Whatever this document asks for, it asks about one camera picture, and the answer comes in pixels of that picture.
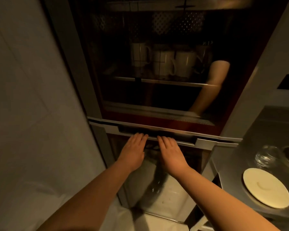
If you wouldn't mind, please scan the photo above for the person's right hand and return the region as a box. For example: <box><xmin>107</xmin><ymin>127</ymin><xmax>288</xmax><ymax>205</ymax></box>
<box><xmin>157</xmin><ymin>136</ymin><xmax>192</xmax><ymax>179</ymax></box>

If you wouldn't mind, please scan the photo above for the person's left hand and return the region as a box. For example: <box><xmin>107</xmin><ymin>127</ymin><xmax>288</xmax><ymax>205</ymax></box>
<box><xmin>117</xmin><ymin>133</ymin><xmax>149</xmax><ymax>172</ymax></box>

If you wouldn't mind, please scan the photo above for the silver cabinet drawer with handle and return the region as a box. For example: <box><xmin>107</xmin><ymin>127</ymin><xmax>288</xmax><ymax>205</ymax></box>
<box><xmin>87</xmin><ymin>116</ymin><xmax>243</xmax><ymax>224</ymax></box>

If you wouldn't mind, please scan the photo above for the person's left forearm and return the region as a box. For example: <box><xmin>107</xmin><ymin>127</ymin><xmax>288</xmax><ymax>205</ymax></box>
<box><xmin>38</xmin><ymin>162</ymin><xmax>138</xmax><ymax>231</ymax></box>

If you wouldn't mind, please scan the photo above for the person's right forearm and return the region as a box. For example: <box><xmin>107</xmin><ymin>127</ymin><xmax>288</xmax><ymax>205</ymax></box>
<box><xmin>175</xmin><ymin>169</ymin><xmax>281</xmax><ymax>231</ymax></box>

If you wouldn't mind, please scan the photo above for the dark glass cabinet door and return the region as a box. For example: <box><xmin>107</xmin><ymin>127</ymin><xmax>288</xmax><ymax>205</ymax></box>
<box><xmin>69</xmin><ymin>0</ymin><xmax>289</xmax><ymax>140</ymax></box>

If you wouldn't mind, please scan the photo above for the white mug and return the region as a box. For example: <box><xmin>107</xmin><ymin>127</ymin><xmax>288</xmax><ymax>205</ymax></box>
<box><xmin>174</xmin><ymin>50</ymin><xmax>198</xmax><ymax>79</ymax></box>
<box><xmin>131</xmin><ymin>42</ymin><xmax>152</xmax><ymax>68</ymax></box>
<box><xmin>153</xmin><ymin>49</ymin><xmax>176</xmax><ymax>77</ymax></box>

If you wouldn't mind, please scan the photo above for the clear drinking glass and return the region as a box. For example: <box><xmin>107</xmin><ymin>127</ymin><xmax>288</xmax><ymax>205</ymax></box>
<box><xmin>254</xmin><ymin>145</ymin><xmax>284</xmax><ymax>169</ymax></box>

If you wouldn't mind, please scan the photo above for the white round plate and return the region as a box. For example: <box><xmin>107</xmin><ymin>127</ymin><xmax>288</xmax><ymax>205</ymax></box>
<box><xmin>242</xmin><ymin>167</ymin><xmax>289</xmax><ymax>209</ymax></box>

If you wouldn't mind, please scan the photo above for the grey cabinet housing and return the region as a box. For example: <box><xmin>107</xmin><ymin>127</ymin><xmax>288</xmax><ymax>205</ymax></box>
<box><xmin>43</xmin><ymin>0</ymin><xmax>289</xmax><ymax>214</ymax></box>

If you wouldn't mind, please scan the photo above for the metal wire rack shelf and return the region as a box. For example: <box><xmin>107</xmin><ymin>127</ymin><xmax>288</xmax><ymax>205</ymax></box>
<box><xmin>103</xmin><ymin>67</ymin><xmax>220</xmax><ymax>88</ymax></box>

